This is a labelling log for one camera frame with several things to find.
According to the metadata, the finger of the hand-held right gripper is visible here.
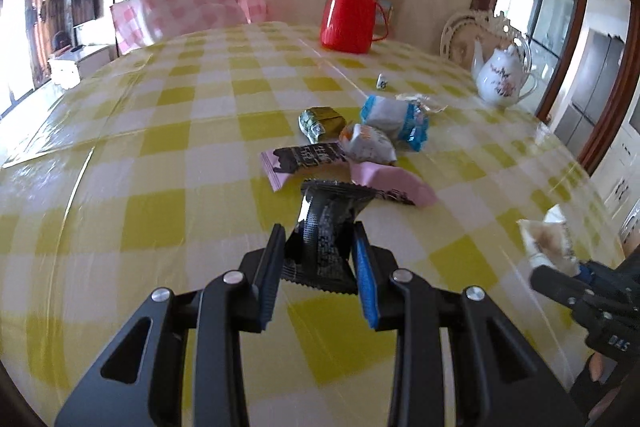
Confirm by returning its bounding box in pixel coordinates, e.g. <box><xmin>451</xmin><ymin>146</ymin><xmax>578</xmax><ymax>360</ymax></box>
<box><xmin>530</xmin><ymin>266</ymin><xmax>589</xmax><ymax>309</ymax></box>
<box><xmin>578</xmin><ymin>259</ymin><xmax>627</xmax><ymax>294</ymax></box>

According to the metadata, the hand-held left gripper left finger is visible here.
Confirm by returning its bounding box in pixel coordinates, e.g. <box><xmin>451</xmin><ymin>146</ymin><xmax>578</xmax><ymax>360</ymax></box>
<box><xmin>54</xmin><ymin>223</ymin><xmax>287</xmax><ymax>427</ymax></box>

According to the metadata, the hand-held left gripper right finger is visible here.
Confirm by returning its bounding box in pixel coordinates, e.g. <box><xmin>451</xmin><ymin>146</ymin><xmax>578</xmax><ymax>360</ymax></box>
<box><xmin>350</xmin><ymin>221</ymin><xmax>586</xmax><ymax>427</ymax></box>

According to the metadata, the beige pastry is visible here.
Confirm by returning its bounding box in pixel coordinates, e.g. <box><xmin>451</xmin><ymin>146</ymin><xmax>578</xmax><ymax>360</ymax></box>
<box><xmin>516</xmin><ymin>204</ymin><xmax>581</xmax><ymax>278</ymax></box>

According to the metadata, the person's right hand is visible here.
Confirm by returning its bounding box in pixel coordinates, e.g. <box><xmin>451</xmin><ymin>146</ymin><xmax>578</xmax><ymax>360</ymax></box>
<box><xmin>588</xmin><ymin>353</ymin><xmax>609</xmax><ymax>383</ymax></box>

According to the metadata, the pink and black snack packet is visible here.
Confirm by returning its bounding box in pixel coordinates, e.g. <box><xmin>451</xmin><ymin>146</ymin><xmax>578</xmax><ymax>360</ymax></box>
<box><xmin>260</xmin><ymin>142</ymin><xmax>351</xmax><ymax>192</ymax></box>
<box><xmin>348</xmin><ymin>161</ymin><xmax>438</xmax><ymax>208</ymax></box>

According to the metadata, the white and orange snack packet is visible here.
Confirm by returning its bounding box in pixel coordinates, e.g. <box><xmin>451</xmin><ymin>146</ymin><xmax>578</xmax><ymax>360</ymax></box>
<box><xmin>339</xmin><ymin>123</ymin><xmax>398</xmax><ymax>168</ymax></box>

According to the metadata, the green foil snack packet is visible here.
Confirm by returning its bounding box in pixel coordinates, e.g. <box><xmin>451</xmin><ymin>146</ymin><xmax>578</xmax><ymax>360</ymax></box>
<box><xmin>298</xmin><ymin>107</ymin><xmax>347</xmax><ymax>144</ymax></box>

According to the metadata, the blue and white snack packet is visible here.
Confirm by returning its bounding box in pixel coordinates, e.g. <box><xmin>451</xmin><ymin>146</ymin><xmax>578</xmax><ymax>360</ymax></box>
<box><xmin>360</xmin><ymin>94</ymin><xmax>431</xmax><ymax>152</ymax></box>

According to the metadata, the grey refrigerator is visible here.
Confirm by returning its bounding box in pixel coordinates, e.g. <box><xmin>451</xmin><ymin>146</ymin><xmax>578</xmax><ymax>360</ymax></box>
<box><xmin>552</xmin><ymin>29</ymin><xmax>628</xmax><ymax>152</ymax></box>

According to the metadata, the clear empty wrapper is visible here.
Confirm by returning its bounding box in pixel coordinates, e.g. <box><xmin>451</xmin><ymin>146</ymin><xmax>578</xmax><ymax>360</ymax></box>
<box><xmin>396</xmin><ymin>93</ymin><xmax>448</xmax><ymax>114</ymax></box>

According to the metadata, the white floral teapot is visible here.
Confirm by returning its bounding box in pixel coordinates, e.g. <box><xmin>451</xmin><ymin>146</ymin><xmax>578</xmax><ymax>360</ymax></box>
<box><xmin>471</xmin><ymin>39</ymin><xmax>540</xmax><ymax>108</ymax></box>

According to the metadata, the white ornate chair back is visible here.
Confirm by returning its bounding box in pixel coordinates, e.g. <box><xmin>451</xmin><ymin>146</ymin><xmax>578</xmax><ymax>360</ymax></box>
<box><xmin>440</xmin><ymin>9</ymin><xmax>533</xmax><ymax>80</ymax></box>

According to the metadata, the red thermos jug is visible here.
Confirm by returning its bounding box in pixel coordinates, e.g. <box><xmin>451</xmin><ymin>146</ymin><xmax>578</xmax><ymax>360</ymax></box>
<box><xmin>320</xmin><ymin>0</ymin><xmax>388</xmax><ymax>54</ymax></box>

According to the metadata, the white television cabinet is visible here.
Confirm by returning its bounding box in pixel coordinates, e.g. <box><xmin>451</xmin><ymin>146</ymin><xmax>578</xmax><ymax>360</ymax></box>
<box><xmin>47</xmin><ymin>44</ymin><xmax>118</xmax><ymax>90</ymax></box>

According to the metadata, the brown patterned curtain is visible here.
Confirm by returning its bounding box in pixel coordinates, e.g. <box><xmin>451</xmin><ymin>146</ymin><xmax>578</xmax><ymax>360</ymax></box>
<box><xmin>25</xmin><ymin>0</ymin><xmax>68</xmax><ymax>88</ymax></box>

